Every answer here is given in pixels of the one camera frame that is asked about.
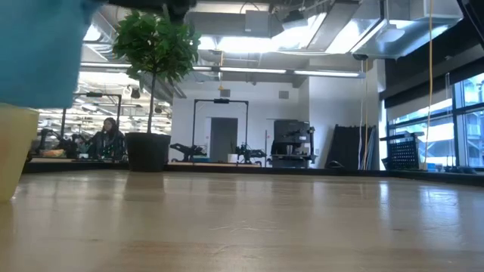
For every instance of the black gantry frame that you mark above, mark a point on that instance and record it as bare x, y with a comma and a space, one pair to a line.
94, 94
221, 101

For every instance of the long ceiling light strip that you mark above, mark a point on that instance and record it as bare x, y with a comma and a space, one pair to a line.
253, 70

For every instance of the black background robot arm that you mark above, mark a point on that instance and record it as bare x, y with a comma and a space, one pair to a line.
249, 153
189, 151

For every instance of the black perforated panel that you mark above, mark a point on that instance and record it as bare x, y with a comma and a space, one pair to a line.
404, 151

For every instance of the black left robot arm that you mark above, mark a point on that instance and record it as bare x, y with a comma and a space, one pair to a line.
159, 4

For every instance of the teal microfiber towel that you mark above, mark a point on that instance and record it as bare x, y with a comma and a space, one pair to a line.
38, 53

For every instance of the person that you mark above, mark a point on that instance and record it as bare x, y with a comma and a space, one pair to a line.
107, 140

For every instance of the green potted plant black pot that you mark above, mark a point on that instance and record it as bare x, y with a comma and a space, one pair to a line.
159, 41

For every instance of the black folded panel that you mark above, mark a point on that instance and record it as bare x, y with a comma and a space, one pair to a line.
348, 147

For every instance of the grey ceiling box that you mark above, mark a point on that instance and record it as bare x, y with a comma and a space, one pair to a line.
257, 20

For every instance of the yellow translucent plastic bin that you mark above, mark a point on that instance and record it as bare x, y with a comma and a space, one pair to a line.
15, 151

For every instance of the background robot station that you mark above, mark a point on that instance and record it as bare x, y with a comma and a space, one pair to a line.
60, 145

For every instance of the small white pot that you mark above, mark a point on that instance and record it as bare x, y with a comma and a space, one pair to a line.
232, 158

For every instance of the black equipment cabinet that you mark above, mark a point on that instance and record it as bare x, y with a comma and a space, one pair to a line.
291, 136

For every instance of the grey door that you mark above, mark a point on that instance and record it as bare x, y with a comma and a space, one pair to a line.
221, 136

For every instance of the silver air duct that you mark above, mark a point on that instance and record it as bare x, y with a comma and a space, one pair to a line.
340, 30

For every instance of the black aluminium table frame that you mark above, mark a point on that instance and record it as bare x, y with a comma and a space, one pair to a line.
340, 173

